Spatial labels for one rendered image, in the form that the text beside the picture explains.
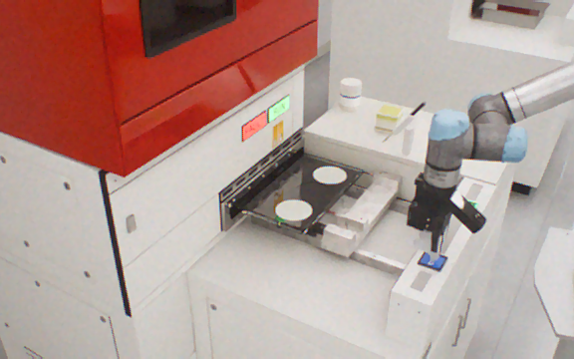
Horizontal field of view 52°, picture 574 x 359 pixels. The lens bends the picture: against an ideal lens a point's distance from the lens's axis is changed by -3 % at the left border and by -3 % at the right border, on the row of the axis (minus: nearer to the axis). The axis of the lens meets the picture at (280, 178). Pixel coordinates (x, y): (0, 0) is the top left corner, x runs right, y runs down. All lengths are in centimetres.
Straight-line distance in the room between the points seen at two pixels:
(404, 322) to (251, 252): 48
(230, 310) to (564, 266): 90
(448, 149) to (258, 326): 66
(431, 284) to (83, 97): 83
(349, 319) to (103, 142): 70
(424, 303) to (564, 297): 46
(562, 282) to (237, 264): 85
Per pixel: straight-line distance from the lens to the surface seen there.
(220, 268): 159
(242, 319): 156
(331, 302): 149
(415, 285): 136
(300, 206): 167
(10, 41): 132
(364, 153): 185
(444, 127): 120
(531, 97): 135
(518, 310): 283
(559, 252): 180
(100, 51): 111
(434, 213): 131
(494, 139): 124
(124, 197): 130
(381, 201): 175
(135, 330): 152
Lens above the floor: 184
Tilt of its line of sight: 32 degrees down
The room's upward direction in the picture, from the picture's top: straight up
